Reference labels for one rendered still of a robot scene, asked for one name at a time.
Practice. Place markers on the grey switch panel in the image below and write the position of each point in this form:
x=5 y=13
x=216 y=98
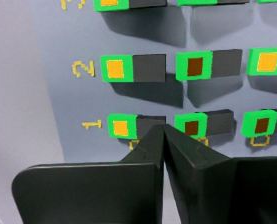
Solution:
x=115 y=68

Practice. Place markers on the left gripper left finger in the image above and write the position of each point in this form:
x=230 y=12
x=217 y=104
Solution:
x=125 y=191

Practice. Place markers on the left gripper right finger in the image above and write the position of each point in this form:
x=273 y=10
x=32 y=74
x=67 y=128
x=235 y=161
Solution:
x=210 y=187

